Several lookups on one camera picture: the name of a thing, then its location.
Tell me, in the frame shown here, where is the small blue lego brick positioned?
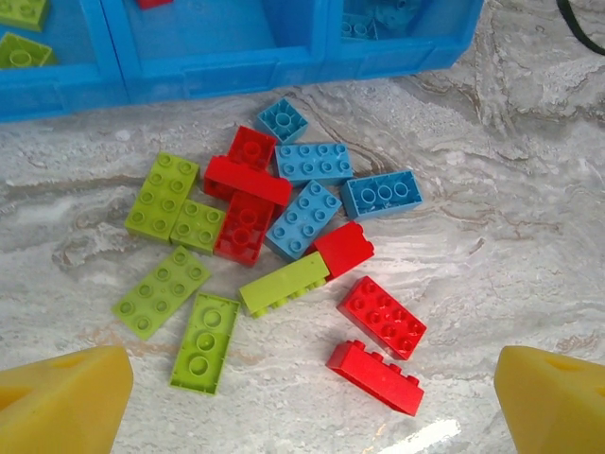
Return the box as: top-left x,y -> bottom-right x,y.
254,97 -> 310,145

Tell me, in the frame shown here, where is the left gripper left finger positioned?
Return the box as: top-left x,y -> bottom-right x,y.
0,344 -> 135,454

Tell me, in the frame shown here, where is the long blue lego brick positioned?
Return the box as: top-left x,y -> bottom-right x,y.
340,12 -> 379,42
264,179 -> 344,263
340,169 -> 426,222
273,141 -> 354,187
372,0 -> 422,27

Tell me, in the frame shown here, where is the small green lego brick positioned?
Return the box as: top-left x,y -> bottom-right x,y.
0,31 -> 59,71
169,198 -> 227,256

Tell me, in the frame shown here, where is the thin black cable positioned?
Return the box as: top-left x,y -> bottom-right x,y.
555,0 -> 605,54

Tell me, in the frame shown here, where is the small red lego brick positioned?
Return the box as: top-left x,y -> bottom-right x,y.
304,220 -> 375,281
227,125 -> 279,170

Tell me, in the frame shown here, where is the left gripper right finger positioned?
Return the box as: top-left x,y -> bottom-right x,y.
493,345 -> 605,454

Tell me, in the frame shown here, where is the long green lego brick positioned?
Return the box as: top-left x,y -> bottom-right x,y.
237,250 -> 331,320
112,244 -> 213,341
0,0 -> 51,33
123,150 -> 200,246
168,291 -> 242,396

